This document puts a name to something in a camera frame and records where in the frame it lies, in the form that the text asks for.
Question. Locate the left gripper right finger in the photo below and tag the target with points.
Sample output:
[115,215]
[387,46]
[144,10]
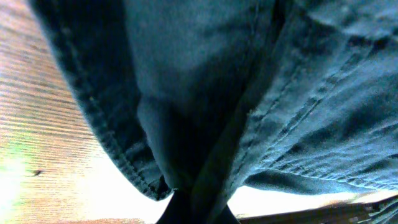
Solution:
[226,217]

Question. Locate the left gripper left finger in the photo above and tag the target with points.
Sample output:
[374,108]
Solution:
[178,210]

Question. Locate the navy blue shorts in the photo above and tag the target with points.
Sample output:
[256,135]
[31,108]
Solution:
[208,96]

